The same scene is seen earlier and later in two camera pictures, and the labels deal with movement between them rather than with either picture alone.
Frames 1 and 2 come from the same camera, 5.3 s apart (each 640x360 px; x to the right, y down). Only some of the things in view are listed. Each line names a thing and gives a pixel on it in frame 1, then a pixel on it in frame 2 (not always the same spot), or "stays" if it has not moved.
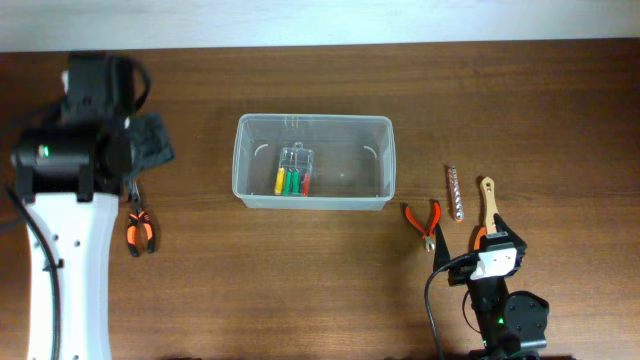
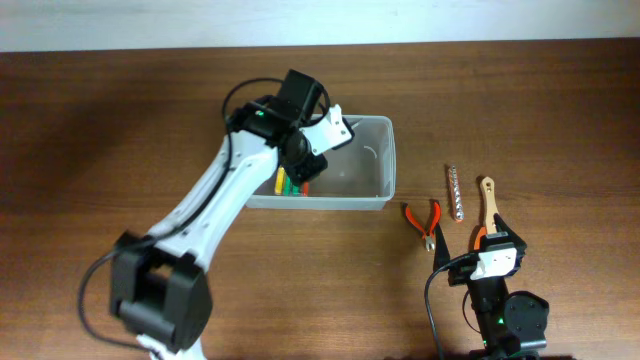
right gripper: (518, 246) stays
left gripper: (150, 127) → (303, 172)
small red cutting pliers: (428, 235) stays
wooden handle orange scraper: (486, 186) stays
